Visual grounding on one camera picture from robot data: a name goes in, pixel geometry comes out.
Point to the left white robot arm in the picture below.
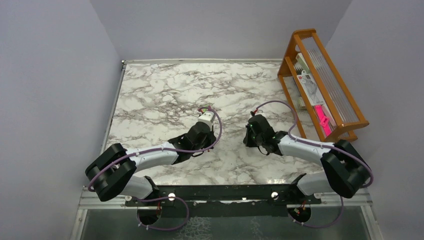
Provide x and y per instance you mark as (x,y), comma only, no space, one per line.
(112,173)

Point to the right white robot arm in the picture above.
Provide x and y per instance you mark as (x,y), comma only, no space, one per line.
(344,170)

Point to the black mounting rail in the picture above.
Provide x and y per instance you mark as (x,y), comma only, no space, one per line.
(215,201)

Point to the white packaged item in rack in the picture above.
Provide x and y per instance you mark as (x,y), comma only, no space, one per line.
(307,81)

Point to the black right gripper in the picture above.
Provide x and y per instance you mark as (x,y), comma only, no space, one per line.
(247,140)

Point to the orange wooden rack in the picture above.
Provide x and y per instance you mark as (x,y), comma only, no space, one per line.
(346,116)

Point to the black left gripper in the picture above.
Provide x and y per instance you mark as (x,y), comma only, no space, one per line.
(212,138)

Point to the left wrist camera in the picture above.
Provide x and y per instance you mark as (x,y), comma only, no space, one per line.
(208,118)

